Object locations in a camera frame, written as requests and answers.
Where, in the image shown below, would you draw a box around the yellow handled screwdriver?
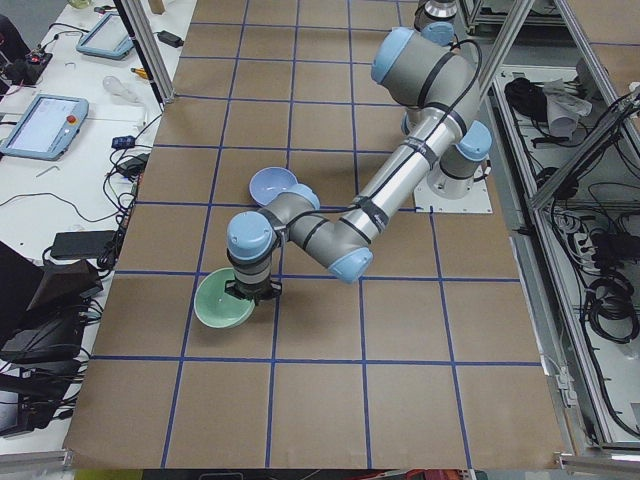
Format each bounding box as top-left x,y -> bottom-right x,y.
130,68 -> 149,80

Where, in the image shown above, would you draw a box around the blue usb hub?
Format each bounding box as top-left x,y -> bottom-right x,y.
111,135 -> 136,150

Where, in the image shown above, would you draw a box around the aluminium frame post left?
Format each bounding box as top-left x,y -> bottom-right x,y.
114,0 -> 175,106

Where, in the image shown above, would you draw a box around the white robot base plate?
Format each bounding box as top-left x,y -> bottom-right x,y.
413,164 -> 493,215

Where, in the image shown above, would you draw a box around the blue bowl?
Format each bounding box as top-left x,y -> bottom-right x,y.
249,166 -> 298,206

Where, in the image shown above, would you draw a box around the near teach pendant tablet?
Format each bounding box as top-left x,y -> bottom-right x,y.
1,94 -> 89,161

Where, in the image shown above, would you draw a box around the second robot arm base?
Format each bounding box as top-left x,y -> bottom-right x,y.
413,0 -> 457,46

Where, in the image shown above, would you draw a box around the far teach pendant tablet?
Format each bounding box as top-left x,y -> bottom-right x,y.
76,12 -> 134,60

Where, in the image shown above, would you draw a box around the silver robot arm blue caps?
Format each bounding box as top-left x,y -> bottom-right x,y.
223,24 -> 482,304

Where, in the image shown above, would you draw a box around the allen key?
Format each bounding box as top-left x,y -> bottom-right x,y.
35,165 -> 60,178

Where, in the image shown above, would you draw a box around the aluminium frame rail right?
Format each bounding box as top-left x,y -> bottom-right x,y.
528,1 -> 639,210

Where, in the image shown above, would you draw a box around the teach pendant tablet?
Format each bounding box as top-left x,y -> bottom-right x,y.
1,94 -> 89,161
76,12 -> 134,60

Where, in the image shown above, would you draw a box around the black power adapter brick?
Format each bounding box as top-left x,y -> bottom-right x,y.
50,230 -> 116,260

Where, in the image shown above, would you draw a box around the coiled black cable bundle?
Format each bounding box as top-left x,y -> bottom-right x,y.
582,269 -> 637,344

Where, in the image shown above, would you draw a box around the brown paper table cover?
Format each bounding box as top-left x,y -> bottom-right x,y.
64,1 -> 567,469

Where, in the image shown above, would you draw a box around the white power strip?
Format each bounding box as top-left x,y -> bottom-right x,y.
568,231 -> 600,275

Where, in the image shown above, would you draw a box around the black cloth bundle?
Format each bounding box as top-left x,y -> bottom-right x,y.
504,77 -> 548,122

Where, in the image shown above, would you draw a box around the black electronics board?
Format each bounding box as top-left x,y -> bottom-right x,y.
1,49 -> 53,86

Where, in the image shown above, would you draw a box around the green bowl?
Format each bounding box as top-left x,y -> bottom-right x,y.
194,267 -> 255,329

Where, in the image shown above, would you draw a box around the small black adapter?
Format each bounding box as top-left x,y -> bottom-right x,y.
156,30 -> 184,48

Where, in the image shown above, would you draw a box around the black monitor stand equipment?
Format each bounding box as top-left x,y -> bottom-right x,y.
1,243 -> 103,438

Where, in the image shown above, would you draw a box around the white paper roll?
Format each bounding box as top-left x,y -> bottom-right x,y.
542,79 -> 592,139

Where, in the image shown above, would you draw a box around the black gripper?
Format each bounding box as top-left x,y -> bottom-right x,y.
224,280 -> 282,305

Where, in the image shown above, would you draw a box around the clear light bulb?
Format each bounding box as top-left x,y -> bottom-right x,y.
102,76 -> 139,103

